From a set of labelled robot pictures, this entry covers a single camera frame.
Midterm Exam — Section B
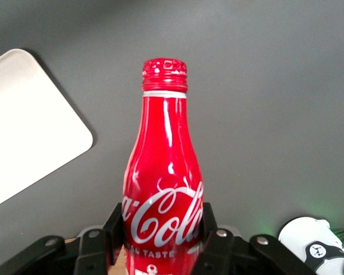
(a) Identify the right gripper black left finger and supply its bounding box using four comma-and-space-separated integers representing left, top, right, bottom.
0, 202, 124, 275

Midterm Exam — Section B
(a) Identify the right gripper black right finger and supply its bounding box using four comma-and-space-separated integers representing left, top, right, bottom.
190, 202, 316, 275

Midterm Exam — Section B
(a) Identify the red coke bottle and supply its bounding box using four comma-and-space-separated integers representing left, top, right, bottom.
122, 58, 204, 275

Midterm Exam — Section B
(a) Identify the beige plastic tray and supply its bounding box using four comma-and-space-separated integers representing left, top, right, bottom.
0, 48, 94, 213

